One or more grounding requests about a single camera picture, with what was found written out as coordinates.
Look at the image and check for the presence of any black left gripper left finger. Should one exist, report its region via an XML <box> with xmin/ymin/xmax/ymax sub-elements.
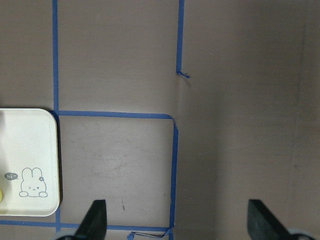
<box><xmin>74</xmin><ymin>199</ymin><xmax>107</xmax><ymax>240</ymax></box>

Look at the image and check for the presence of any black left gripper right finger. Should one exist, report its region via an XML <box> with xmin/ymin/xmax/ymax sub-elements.
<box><xmin>247</xmin><ymin>199</ymin><xmax>291</xmax><ymax>240</ymax></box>

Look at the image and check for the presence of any yellow plastic cup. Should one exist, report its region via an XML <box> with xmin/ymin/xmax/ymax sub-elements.
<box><xmin>0</xmin><ymin>189</ymin><xmax>3</xmax><ymax>202</ymax></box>

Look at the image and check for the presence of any beige plastic tray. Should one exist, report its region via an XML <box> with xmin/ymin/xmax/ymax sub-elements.
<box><xmin>0</xmin><ymin>108</ymin><xmax>61</xmax><ymax>217</ymax></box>

